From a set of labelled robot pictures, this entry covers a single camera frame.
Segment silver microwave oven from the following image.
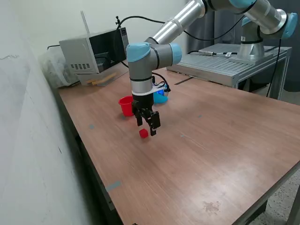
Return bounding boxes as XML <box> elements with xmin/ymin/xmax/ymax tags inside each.
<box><xmin>59</xmin><ymin>27</ymin><xmax>129</xmax><ymax>75</ymax></box>

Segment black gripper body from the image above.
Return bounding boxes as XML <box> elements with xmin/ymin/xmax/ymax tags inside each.
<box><xmin>132</xmin><ymin>93</ymin><xmax>154</xmax><ymax>111</ymax></box>

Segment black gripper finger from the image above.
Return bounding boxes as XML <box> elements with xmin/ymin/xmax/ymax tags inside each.
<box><xmin>131</xmin><ymin>103</ymin><xmax>143</xmax><ymax>127</ymax></box>
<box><xmin>143</xmin><ymin>109</ymin><xmax>161</xmax><ymax>136</ymax></box>

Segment red plastic cup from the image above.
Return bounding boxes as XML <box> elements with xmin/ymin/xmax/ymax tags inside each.
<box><xmin>118</xmin><ymin>95</ymin><xmax>135</xmax><ymax>117</ymax></box>

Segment long grey-blue tape strip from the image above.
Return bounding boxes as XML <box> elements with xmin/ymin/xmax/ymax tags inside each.
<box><xmin>105</xmin><ymin>180</ymin><xmax>122</xmax><ymax>193</ymax></box>

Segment white thin rod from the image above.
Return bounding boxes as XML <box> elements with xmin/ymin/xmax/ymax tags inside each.
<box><xmin>81</xmin><ymin>10</ymin><xmax>90</xmax><ymax>35</ymax></box>

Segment clear plastic bag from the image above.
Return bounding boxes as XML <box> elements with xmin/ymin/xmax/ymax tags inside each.
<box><xmin>38</xmin><ymin>50</ymin><xmax>80</xmax><ymax>89</ymax></box>

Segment silver robot arm, blue joints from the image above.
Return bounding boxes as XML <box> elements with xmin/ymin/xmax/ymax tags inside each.
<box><xmin>126</xmin><ymin>0</ymin><xmax>298</xmax><ymax>96</ymax></box>

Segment black hanging cable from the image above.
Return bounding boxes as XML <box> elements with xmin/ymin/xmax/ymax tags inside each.
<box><xmin>266</xmin><ymin>38</ymin><xmax>282</xmax><ymax>97</ymax></box>

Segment black tape strip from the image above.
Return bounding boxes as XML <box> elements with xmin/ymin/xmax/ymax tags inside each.
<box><xmin>173</xmin><ymin>77</ymin><xmax>195</xmax><ymax>85</ymax></box>

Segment wooden stick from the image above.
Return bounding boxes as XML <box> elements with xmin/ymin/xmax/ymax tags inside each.
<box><xmin>91</xmin><ymin>78</ymin><xmax>113</xmax><ymax>86</ymax></box>
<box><xmin>86</xmin><ymin>72</ymin><xmax>117</xmax><ymax>84</ymax></box>

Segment dark grey curtain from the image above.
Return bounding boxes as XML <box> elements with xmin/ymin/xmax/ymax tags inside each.
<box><xmin>187</xmin><ymin>0</ymin><xmax>300</xmax><ymax>94</ymax></box>

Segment aluminium robot base table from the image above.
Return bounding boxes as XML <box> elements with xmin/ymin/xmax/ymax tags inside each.
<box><xmin>165</xmin><ymin>43</ymin><xmax>293</xmax><ymax>100</ymax></box>

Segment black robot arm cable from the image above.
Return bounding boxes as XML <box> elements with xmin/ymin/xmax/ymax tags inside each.
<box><xmin>113</xmin><ymin>15</ymin><xmax>246</xmax><ymax>93</ymax></box>

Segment blue plastic cup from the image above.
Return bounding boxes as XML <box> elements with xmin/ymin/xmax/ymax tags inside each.
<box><xmin>153</xmin><ymin>90</ymin><xmax>169</xmax><ymax>105</ymax></box>

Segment silver cable connector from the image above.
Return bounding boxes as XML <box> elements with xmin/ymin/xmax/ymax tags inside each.
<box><xmin>198</xmin><ymin>49</ymin><xmax>218</xmax><ymax>56</ymax></box>

